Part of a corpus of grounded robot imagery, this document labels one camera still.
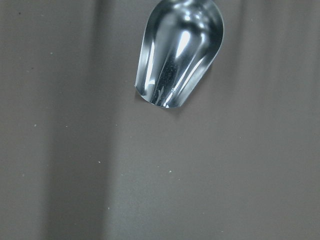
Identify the metal ice scoop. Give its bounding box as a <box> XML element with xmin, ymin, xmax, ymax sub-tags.
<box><xmin>135</xmin><ymin>0</ymin><xmax>224</xmax><ymax>109</ymax></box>

